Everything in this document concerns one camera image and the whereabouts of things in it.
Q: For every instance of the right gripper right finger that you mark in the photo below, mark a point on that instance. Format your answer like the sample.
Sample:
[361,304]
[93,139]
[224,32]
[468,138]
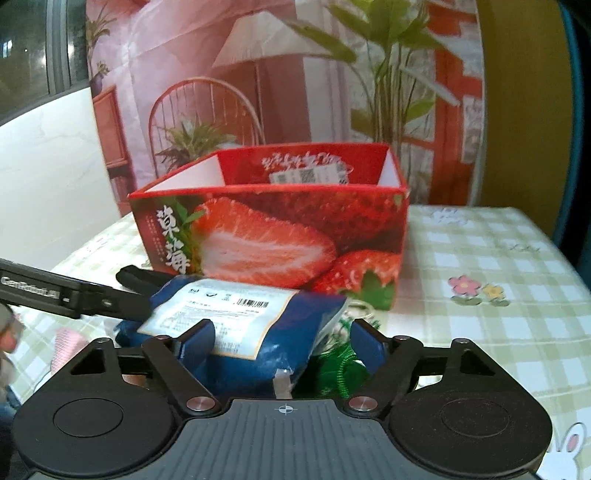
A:
[391,363]

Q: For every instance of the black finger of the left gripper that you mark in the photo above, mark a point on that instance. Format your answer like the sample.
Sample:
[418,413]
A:
[133,303]

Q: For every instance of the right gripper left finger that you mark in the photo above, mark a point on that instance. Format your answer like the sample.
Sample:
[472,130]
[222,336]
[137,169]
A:
[174,360]

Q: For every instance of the blue plastic package white label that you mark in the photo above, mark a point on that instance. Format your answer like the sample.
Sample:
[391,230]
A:
[264,336]

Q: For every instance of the pink soft object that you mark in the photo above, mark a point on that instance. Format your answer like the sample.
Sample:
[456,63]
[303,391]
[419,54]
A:
[68,343]

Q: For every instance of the printed living room backdrop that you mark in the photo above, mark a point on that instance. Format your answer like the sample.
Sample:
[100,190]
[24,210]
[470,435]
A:
[170,79]

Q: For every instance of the person's left hand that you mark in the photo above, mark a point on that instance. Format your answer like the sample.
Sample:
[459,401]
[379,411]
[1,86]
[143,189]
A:
[11,329]

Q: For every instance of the green plastic packet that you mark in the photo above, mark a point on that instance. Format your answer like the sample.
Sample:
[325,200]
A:
[341,371]

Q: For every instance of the green checkered tablecloth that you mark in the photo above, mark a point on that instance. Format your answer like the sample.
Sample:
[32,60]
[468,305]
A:
[488,274]

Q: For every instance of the red strawberry cardboard box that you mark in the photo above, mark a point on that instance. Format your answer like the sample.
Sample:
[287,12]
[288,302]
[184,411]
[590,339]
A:
[324,217]

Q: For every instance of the blue curtain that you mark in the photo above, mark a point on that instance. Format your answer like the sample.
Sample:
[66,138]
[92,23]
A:
[575,146]

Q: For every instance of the dark window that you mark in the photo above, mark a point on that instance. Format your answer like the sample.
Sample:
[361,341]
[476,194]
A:
[43,53]

